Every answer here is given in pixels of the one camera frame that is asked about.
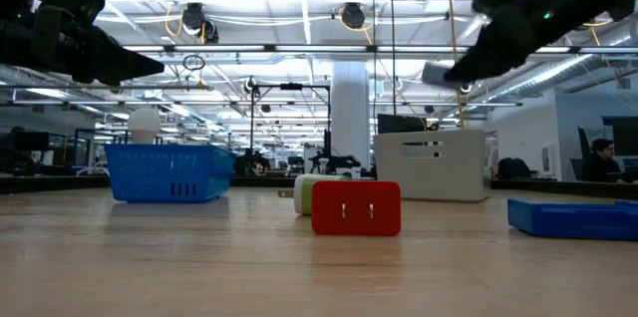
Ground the black background robot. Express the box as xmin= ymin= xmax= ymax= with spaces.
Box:
xmin=308 ymin=154 xmax=361 ymax=174

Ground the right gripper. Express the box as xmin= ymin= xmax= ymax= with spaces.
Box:
xmin=445 ymin=0 xmax=599 ymax=83

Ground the black metal stand frame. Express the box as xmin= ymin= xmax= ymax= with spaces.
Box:
xmin=248 ymin=82 xmax=333 ymax=178

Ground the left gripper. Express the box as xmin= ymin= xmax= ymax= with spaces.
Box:
xmin=9 ymin=5 xmax=164 ymax=87

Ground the black monitor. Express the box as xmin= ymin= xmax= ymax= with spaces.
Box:
xmin=377 ymin=113 xmax=429 ymax=135

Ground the black hanging cable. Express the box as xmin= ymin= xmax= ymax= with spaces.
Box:
xmin=370 ymin=0 xmax=378 ymax=132
xmin=389 ymin=0 xmax=398 ymax=117

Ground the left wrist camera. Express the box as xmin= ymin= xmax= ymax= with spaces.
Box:
xmin=47 ymin=0 xmax=107 ymax=29

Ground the white building column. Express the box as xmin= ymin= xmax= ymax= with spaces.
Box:
xmin=331 ymin=60 xmax=371 ymax=168

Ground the white light bulb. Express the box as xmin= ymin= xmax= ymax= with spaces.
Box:
xmin=127 ymin=107 xmax=162 ymax=145

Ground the grey plastic bin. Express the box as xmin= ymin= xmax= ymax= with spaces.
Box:
xmin=373 ymin=130 xmax=489 ymax=203

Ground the red wall charger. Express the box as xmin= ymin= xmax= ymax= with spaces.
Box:
xmin=311 ymin=179 xmax=403 ymax=237

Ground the person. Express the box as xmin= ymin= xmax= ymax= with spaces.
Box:
xmin=581 ymin=138 xmax=623 ymax=182

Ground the blue plastic basket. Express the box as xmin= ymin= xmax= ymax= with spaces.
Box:
xmin=104 ymin=143 xmax=236 ymax=203

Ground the long ceiling light rail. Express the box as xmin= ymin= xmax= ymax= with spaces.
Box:
xmin=122 ymin=43 xmax=638 ymax=55

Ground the black backpack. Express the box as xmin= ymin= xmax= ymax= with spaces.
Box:
xmin=496 ymin=157 xmax=532 ymax=179

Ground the green and white wall charger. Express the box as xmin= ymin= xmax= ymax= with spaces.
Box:
xmin=277 ymin=172 xmax=347 ymax=216

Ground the light blue wall charger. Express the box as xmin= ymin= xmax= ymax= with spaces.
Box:
xmin=422 ymin=60 xmax=466 ymax=93

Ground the dark wall screen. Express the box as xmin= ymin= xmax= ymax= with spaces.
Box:
xmin=601 ymin=116 xmax=638 ymax=158

